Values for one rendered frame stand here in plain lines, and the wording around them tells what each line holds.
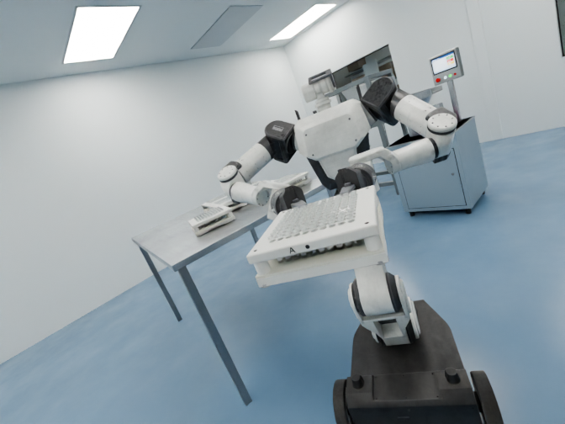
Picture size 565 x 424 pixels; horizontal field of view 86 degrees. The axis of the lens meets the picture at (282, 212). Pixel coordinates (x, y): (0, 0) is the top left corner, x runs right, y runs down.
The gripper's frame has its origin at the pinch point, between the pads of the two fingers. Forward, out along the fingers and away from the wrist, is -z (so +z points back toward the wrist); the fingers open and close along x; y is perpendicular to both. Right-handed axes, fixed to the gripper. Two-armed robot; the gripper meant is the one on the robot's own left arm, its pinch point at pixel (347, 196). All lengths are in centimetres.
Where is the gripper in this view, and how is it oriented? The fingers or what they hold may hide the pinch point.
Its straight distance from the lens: 74.9
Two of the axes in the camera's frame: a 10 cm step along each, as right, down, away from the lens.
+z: 3.9, -3.5, 8.5
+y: -8.5, 2.1, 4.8
